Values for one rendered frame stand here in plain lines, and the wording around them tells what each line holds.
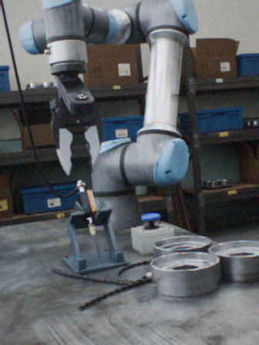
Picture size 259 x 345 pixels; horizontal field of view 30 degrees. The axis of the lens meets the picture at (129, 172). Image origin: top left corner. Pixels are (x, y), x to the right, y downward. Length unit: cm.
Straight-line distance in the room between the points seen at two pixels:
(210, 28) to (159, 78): 414
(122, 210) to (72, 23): 52
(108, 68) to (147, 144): 321
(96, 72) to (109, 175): 316
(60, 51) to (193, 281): 50
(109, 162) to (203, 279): 62
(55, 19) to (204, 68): 380
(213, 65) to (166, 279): 412
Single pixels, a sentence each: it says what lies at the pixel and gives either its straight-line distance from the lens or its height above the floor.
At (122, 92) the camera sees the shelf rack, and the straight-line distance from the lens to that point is 434.
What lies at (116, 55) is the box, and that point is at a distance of 444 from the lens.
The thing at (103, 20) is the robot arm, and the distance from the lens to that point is 107.
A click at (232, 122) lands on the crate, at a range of 483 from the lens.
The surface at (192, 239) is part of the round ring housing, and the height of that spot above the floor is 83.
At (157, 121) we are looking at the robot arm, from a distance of 126.
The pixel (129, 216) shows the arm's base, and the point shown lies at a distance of 129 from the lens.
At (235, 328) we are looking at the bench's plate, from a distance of 62.
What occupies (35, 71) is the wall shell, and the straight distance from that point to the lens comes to 483.
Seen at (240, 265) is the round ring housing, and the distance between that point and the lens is 78.
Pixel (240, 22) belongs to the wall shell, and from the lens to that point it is 561.
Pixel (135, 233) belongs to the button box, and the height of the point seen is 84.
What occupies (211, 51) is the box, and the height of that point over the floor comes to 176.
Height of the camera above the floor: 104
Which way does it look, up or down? 4 degrees down
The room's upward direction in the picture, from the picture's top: 5 degrees counter-clockwise
